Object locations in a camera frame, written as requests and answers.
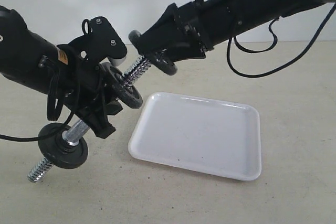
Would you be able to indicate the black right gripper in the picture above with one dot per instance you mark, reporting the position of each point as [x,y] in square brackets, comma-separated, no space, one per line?
[164,40]

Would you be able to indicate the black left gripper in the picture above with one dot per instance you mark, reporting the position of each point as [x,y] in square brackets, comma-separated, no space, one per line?
[93,99]

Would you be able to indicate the black weight plate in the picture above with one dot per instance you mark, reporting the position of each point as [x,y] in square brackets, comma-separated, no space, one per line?
[164,62]
[129,95]
[62,154]

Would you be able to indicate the chrome threaded dumbbell bar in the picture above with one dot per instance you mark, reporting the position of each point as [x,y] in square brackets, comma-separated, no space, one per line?
[80,128]

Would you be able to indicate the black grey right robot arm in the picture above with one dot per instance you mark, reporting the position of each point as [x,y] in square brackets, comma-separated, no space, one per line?
[228,18]

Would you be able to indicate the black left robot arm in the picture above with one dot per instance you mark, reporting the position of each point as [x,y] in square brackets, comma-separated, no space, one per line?
[32,61]

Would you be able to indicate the white rectangular plastic tray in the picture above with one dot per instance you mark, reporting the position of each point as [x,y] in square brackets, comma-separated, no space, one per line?
[202,135]

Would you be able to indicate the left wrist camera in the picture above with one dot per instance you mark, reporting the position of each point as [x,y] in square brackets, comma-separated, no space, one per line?
[100,41]

